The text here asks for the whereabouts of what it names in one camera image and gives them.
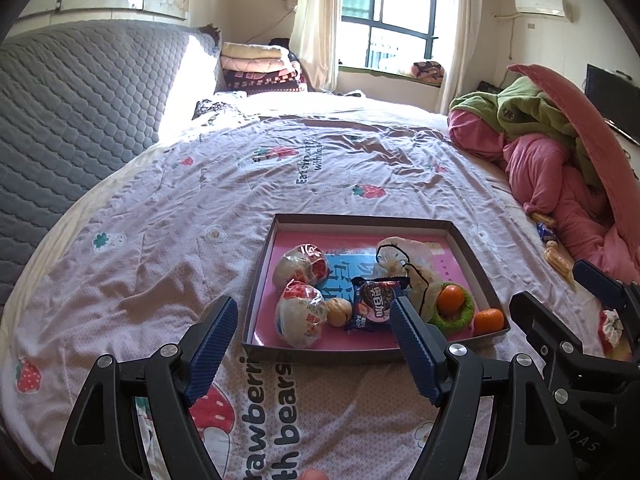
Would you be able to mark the bun with red label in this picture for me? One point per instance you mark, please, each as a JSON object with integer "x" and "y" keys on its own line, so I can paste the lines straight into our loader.
{"x": 300, "y": 266}
{"x": 300, "y": 315}

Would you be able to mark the long pink cushion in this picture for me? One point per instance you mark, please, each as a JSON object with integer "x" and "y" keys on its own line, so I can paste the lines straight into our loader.
{"x": 590, "y": 125}

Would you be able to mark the walnut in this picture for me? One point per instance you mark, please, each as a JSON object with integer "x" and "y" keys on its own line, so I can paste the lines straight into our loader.
{"x": 340, "y": 312}

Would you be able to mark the grey quilted headboard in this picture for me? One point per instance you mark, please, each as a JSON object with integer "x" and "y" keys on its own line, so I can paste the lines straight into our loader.
{"x": 75, "y": 110}

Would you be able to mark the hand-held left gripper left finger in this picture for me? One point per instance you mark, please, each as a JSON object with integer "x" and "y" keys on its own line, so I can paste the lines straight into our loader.
{"x": 212, "y": 350}

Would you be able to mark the orange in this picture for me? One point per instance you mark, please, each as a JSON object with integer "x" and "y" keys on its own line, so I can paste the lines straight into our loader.
{"x": 451, "y": 297}
{"x": 488, "y": 321}

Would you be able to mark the white air conditioner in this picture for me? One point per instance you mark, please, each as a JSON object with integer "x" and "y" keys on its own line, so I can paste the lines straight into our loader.
{"x": 544, "y": 6}

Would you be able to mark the dark floral pillow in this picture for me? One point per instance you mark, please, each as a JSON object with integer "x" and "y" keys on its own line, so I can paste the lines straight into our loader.
{"x": 220, "y": 106}

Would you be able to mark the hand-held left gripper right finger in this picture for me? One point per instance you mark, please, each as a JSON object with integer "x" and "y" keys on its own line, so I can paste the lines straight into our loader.
{"x": 415, "y": 345}

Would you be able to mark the dark patterned folded blanket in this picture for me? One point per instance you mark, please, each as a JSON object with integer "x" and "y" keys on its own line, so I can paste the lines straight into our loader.
{"x": 265, "y": 81}

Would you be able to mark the pink folded blanket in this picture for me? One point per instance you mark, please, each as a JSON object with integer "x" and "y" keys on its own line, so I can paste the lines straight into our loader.
{"x": 255, "y": 64}

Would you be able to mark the dark blue snack packet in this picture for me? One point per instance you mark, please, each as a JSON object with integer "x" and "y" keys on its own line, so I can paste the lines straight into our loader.
{"x": 375, "y": 305}

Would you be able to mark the grey cardboard box tray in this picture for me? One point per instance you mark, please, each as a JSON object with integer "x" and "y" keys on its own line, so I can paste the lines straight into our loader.
{"x": 325, "y": 355}

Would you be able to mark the cream curtain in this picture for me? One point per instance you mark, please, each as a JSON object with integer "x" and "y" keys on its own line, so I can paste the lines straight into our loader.
{"x": 315, "y": 25}
{"x": 460, "y": 35}

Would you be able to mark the green fuzzy scrunchie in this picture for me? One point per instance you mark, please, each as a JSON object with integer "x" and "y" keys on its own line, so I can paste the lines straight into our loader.
{"x": 462, "y": 319}

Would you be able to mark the cream folded blanket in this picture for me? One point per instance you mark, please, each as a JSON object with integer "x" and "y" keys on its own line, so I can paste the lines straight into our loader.
{"x": 252, "y": 50}

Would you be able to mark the pink book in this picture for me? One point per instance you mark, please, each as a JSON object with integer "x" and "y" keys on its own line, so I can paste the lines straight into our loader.
{"x": 320, "y": 241}

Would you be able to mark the yellow biscuit packet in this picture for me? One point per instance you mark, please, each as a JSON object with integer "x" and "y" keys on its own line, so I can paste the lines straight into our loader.
{"x": 543, "y": 218}
{"x": 560, "y": 261}

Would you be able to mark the blue candy packet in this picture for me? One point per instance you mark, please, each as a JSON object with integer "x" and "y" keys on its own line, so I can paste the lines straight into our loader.
{"x": 546, "y": 232}

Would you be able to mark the person's left hand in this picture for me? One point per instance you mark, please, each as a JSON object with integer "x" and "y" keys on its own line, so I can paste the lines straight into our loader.
{"x": 315, "y": 475}

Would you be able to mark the window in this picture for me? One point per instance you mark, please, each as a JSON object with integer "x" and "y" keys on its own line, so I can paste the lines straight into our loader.
{"x": 395, "y": 15}

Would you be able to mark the pink quilt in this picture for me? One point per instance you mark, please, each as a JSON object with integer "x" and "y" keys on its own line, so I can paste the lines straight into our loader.
{"x": 555, "y": 185}

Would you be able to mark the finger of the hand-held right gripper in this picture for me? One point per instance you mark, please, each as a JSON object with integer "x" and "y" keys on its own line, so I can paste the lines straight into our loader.
{"x": 532, "y": 315}
{"x": 597, "y": 280}

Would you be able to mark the white and red scrunchie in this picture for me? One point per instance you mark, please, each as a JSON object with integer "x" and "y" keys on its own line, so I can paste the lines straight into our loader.
{"x": 614, "y": 327}

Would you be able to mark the black television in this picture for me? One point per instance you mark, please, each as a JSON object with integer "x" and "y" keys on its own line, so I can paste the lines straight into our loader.
{"x": 612, "y": 102}

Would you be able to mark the patterned folded cloth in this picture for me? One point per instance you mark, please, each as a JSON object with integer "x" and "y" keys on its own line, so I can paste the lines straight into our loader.
{"x": 428, "y": 71}

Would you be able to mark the green blanket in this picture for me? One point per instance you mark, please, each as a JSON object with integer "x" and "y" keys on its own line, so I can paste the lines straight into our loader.
{"x": 525, "y": 105}

